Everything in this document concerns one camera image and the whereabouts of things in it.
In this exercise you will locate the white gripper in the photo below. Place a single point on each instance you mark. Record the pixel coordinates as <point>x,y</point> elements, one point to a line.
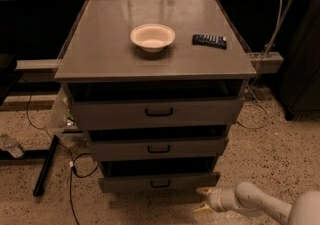
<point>215,199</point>

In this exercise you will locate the grey bottom drawer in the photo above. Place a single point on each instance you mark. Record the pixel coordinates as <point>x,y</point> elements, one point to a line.
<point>158,174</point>

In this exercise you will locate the grey drawer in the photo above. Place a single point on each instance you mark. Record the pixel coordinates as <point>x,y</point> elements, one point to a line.
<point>158,174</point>
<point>105,115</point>
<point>158,149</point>

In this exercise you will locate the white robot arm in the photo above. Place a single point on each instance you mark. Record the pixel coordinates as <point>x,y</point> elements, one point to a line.
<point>248,200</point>

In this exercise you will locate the grey middle drawer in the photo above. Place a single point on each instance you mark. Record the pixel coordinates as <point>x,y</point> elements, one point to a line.
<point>158,149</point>

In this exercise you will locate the grey drawer cabinet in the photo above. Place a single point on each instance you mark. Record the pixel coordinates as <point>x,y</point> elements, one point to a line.
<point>101,63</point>

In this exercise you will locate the grey top drawer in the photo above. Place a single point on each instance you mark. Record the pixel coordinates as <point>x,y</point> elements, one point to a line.
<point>105,115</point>

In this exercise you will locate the dark blue snack packet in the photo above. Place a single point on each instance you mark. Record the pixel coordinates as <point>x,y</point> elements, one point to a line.
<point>209,40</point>

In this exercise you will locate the black metal stand leg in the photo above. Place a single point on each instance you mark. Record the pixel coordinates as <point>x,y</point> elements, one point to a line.
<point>39,187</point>

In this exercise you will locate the clear plastic bag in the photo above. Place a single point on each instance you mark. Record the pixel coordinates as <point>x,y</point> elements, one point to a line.
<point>58,120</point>

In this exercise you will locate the white paper bowl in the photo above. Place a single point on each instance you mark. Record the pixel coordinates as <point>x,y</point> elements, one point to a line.
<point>152,38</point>

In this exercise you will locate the clear plastic bottle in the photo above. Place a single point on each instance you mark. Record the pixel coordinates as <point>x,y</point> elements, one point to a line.
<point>12,146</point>

